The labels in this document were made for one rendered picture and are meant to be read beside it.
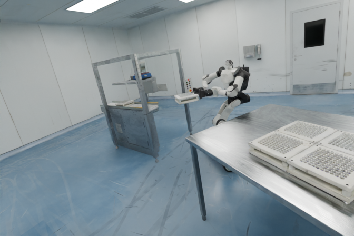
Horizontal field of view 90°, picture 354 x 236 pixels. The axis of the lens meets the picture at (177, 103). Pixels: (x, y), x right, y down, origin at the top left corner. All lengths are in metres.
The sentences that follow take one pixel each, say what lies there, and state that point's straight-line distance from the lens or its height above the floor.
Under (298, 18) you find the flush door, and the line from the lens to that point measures 5.64.
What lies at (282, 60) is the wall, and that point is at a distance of 5.65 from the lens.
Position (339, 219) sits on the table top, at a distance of 0.96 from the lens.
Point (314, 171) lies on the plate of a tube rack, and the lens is 1.03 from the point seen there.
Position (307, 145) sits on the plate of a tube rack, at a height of 0.92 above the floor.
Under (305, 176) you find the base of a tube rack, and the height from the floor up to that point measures 0.88.
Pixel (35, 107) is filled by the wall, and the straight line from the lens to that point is 5.62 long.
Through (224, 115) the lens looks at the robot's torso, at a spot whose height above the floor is 0.67.
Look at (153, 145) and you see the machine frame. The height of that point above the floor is 0.30.
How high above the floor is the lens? 1.50
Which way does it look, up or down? 14 degrees down
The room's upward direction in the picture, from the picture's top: 10 degrees counter-clockwise
